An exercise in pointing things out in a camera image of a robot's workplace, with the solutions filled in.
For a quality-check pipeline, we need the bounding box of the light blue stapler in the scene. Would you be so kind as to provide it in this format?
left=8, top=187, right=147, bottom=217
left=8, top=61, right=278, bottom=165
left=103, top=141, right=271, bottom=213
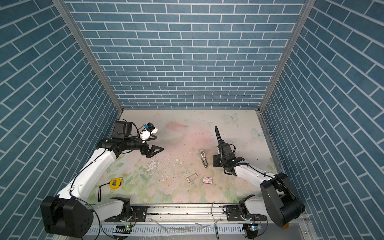
left=200, top=150, right=209, bottom=168

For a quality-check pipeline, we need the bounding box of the red white staple box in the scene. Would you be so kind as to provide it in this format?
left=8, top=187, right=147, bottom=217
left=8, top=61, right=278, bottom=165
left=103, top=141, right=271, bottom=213
left=203, top=177, right=213, bottom=185

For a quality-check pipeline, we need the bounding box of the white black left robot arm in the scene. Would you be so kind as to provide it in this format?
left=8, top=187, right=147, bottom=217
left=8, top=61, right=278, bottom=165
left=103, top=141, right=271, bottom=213
left=40, top=119, right=164, bottom=238

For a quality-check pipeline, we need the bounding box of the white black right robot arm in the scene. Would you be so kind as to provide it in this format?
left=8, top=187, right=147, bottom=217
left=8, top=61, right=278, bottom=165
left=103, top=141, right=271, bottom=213
left=213, top=141, right=306, bottom=227

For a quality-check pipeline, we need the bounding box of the yellow tape measure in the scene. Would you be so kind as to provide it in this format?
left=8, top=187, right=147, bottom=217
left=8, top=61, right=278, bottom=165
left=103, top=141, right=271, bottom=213
left=109, top=178, right=123, bottom=190

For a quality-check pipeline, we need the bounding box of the green circuit board right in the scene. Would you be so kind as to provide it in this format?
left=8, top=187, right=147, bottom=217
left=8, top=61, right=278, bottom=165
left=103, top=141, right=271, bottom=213
left=243, top=224, right=263, bottom=240

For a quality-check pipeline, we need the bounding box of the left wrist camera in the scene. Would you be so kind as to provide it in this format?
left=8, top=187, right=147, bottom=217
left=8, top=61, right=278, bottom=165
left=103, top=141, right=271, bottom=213
left=139, top=123, right=158, bottom=142

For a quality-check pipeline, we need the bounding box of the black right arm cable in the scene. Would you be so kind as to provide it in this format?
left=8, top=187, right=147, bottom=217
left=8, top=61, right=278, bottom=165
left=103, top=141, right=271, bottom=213
left=214, top=125, right=238, bottom=163

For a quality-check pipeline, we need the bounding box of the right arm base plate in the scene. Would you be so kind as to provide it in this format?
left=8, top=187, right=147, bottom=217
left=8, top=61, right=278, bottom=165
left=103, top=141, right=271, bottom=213
left=222, top=205, right=267, bottom=222

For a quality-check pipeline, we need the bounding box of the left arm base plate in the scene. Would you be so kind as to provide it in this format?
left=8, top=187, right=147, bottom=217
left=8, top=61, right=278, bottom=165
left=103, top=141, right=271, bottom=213
left=105, top=206, right=149, bottom=223

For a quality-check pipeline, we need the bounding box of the aluminium front rail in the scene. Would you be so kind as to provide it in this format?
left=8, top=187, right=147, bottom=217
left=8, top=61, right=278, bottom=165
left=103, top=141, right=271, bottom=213
left=59, top=202, right=310, bottom=226

